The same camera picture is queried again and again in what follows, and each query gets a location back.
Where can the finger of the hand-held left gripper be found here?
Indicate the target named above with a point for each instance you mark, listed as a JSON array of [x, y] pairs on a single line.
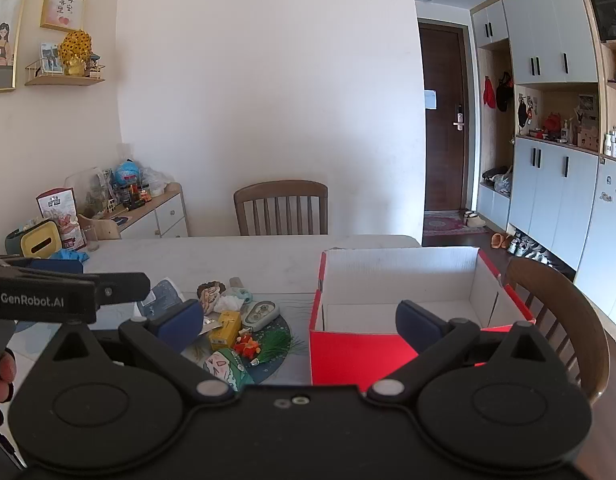
[[57, 266], [127, 287]]

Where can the pair of orange slippers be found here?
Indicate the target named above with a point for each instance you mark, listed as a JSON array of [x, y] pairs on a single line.
[[500, 241]]

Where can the silver door lock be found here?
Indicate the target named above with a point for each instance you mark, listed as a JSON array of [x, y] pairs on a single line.
[[458, 117]]

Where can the white and wood sideboard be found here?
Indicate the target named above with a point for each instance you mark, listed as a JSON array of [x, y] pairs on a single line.
[[167, 217]]

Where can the clear plastic container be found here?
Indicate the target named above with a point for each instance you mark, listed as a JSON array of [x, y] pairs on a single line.
[[85, 187]]

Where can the white fridge with magnets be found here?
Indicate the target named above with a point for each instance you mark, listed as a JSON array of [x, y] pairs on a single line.
[[608, 240]]

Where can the red patterned rug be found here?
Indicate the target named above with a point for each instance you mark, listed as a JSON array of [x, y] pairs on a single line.
[[445, 225]]

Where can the photo card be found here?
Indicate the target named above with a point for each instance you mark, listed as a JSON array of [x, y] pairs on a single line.
[[50, 57]]

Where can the person's left hand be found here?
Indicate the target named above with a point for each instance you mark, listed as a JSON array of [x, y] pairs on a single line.
[[0, 390]]

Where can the orange toy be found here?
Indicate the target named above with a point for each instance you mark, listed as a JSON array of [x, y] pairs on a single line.
[[247, 346]]

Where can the silver foil packet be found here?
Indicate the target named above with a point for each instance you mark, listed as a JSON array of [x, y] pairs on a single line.
[[211, 322]]

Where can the blue globe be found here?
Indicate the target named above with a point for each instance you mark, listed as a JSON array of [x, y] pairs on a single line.
[[127, 172]]

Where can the beige bunny plush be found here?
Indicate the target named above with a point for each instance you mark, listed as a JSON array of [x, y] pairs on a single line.
[[211, 301]]

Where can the red and white cardboard box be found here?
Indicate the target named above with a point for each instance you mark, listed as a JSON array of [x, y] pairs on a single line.
[[358, 355]]

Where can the black hanging bag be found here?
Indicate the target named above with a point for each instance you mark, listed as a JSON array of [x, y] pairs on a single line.
[[504, 92]]

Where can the white plastic bag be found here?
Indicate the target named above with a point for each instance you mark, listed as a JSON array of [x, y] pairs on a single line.
[[157, 180]]

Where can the green cartoon pouch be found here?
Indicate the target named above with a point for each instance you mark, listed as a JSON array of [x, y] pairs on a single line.
[[222, 366]]

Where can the red hanging bag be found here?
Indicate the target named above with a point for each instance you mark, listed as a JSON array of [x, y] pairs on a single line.
[[489, 91]]

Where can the wooden slat-back chair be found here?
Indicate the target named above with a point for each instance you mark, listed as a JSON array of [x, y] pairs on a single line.
[[588, 330], [280, 191]]

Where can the wooden wall shelf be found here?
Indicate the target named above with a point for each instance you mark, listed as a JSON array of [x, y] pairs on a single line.
[[62, 80]]

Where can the white and grey packet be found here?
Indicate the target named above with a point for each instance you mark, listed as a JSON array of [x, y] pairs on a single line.
[[162, 295]]

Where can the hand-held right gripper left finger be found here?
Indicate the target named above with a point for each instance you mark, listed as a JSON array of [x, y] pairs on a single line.
[[180, 322]]

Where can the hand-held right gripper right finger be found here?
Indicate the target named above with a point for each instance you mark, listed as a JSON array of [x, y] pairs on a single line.
[[418, 322]]

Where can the row of shoes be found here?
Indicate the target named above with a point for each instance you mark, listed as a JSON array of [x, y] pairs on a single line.
[[528, 250]]

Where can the blue cloth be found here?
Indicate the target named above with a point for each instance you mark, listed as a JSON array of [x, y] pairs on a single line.
[[70, 255]]

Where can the pale green oval case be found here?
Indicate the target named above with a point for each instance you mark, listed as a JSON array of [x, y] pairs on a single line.
[[260, 315]]

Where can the pair of beige slippers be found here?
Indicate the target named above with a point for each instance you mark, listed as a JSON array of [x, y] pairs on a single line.
[[473, 219]]

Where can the small cardboard box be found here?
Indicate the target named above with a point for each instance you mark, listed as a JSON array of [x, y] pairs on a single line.
[[588, 140]]

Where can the clear plastic bag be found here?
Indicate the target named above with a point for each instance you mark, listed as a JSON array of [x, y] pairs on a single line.
[[504, 185]]

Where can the red and white carton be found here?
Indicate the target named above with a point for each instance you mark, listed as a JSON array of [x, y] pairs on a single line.
[[60, 210]]

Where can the pale blue cabinet wall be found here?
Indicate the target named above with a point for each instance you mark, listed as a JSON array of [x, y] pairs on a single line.
[[538, 30]]

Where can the small dark figurine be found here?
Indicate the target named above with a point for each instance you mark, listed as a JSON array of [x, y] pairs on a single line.
[[96, 65]]

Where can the gold ornament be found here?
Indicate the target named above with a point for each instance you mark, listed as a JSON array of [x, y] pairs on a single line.
[[76, 52]]

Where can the red toy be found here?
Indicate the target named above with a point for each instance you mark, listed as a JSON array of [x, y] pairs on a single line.
[[553, 122]]

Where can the small framed picture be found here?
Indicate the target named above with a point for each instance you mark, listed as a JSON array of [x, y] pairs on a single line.
[[62, 9]]

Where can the paper note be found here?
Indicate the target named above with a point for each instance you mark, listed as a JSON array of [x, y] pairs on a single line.
[[430, 99]]

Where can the pump bottle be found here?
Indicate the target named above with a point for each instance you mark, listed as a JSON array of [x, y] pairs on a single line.
[[566, 132]]

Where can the cluster of small toys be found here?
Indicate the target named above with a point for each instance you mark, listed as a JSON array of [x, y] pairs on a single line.
[[132, 197]]

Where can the green plastic grass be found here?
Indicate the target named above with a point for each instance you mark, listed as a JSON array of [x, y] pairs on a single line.
[[278, 344]]

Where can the yellow carton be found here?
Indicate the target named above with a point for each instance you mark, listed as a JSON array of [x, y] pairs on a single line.
[[225, 330]]

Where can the yellow and green tissue box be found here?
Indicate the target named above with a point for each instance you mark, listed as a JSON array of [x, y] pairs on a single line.
[[32, 240]]

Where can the drinking glass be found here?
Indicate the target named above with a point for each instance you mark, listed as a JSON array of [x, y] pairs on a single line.
[[90, 240]]

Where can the large framed picture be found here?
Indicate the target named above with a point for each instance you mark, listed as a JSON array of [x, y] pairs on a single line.
[[2, 35]]

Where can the light wooden holder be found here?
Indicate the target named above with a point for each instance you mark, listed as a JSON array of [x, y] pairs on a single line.
[[105, 227]]

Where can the dark wooden door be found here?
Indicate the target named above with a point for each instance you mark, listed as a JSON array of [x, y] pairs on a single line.
[[445, 160]]

